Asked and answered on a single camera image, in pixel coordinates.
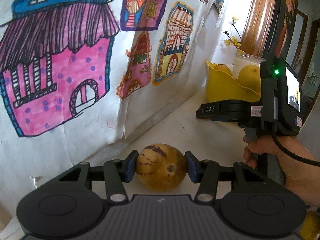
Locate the yellow flower twig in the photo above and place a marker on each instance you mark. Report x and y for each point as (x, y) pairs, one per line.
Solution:
(233, 40)

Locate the white cup in bowl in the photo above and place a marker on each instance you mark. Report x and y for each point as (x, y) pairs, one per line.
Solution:
(242, 60)

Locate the yellow pear in bowl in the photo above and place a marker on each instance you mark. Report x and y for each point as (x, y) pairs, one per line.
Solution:
(249, 76)

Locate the lady in orange dress painting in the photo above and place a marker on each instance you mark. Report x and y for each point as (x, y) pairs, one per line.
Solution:
(286, 24)

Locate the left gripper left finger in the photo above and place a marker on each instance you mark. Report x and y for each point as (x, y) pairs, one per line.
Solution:
(116, 173)

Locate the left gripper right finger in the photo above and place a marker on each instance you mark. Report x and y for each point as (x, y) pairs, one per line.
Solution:
(206, 174)

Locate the houses drawing paper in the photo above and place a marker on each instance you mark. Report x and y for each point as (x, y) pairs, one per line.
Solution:
(77, 75)

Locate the yellow-green pear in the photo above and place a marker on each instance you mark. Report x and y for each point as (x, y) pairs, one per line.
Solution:
(311, 226)

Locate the striped round melon back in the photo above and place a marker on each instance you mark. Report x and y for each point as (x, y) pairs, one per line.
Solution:
(161, 167)

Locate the orange fruit in bowl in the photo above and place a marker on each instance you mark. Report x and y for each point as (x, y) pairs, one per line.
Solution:
(223, 68)

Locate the person's right hand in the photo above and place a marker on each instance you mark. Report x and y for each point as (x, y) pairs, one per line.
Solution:
(302, 179)

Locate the yellow plastic bowl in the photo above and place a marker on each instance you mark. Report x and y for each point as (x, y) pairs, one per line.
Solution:
(222, 86)

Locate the white printed table cloth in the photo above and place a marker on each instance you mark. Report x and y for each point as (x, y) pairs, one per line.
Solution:
(218, 141)

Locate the wooden door frame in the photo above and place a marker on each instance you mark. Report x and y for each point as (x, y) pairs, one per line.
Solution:
(258, 26)

